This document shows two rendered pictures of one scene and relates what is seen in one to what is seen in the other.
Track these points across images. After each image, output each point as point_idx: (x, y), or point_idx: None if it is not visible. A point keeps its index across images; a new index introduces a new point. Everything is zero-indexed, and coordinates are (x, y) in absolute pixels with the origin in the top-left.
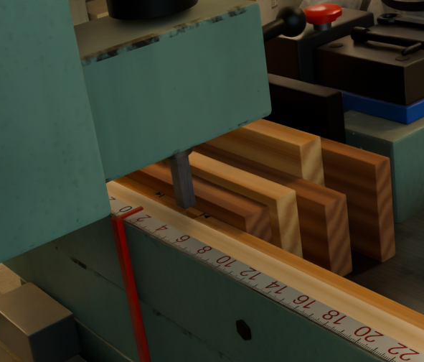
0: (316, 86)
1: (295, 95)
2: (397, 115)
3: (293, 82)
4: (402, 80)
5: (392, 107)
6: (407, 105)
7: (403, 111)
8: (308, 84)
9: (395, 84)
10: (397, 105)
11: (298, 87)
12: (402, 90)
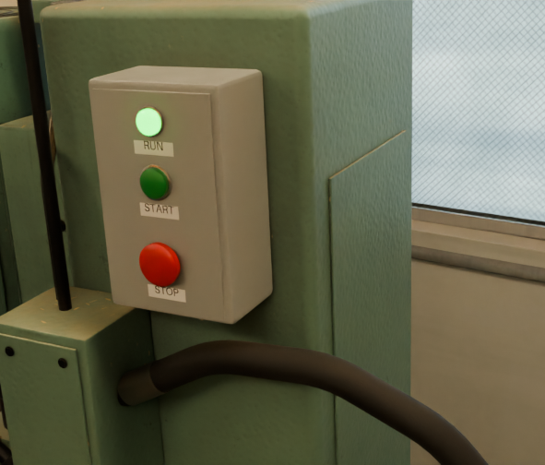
0: None
1: None
2: None
3: None
4: None
5: None
6: None
7: None
8: None
9: None
10: None
11: None
12: None
